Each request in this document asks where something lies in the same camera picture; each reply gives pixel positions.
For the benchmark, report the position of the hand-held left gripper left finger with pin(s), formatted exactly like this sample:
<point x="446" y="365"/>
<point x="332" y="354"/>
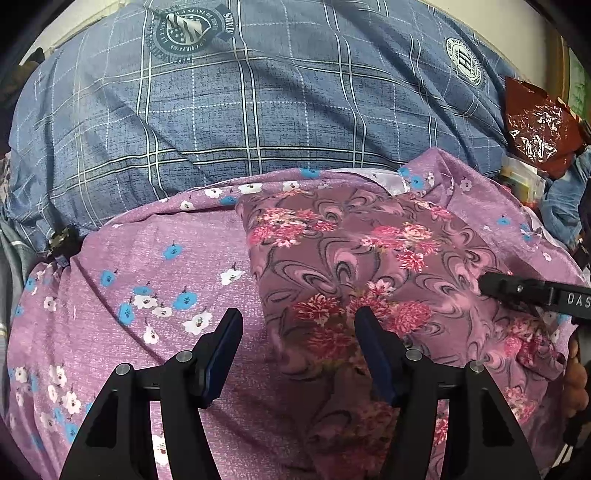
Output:
<point x="222" y="353"/>

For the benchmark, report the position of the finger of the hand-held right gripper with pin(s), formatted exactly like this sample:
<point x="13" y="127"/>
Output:
<point x="512" y="288"/>

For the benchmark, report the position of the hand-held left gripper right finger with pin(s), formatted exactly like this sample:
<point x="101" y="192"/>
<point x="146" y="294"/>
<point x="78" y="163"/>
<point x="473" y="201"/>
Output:
<point x="376" y="355"/>

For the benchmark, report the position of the mauve floral garment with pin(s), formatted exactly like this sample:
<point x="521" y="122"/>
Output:
<point x="369" y="258"/>

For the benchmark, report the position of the person's right hand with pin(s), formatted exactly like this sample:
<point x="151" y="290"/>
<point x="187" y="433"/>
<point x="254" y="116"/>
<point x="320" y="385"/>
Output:
<point x="581" y="378"/>

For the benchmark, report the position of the blue denim cloth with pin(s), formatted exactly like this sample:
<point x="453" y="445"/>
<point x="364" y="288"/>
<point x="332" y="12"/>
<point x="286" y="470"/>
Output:
<point x="565" y="198"/>

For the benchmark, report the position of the small plastic box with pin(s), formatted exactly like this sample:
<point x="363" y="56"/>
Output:
<point x="524" y="177"/>

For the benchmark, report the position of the purple flowered bed sheet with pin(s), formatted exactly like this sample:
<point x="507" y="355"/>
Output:
<point x="138" y="258"/>

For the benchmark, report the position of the red foil bag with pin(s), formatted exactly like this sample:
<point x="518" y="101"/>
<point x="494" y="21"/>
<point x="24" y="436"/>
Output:
<point x="538" y="124"/>

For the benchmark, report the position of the black clip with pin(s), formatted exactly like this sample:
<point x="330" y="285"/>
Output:
<point x="62" y="244"/>

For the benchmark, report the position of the grey cloth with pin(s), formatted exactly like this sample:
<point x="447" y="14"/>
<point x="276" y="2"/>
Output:
<point x="14" y="277"/>

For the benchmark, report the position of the wooden framed picture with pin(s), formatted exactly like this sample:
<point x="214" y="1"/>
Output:
<point x="575" y="74"/>

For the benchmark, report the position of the blue plaid blanket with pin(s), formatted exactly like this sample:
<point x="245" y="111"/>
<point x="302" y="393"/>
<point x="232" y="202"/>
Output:
<point x="240" y="106"/>

